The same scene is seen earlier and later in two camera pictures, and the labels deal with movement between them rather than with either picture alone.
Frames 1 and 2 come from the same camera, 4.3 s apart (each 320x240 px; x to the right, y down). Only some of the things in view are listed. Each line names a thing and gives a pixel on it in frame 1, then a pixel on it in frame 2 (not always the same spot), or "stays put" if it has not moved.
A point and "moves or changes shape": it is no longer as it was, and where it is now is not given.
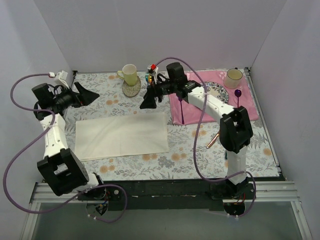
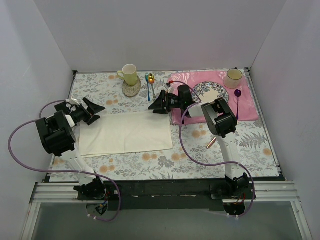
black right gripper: x=152 y=90 to x=165 y=101
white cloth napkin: x=134 y=135 moves or changes shape
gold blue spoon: x=146 y=77 stays put
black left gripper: x=77 y=97 to x=86 y=113
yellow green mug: x=129 y=74 stays put
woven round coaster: x=131 y=91 stays put
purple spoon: x=237 y=93 stays put
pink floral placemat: x=183 y=112 stays put
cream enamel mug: x=232 y=80 stays put
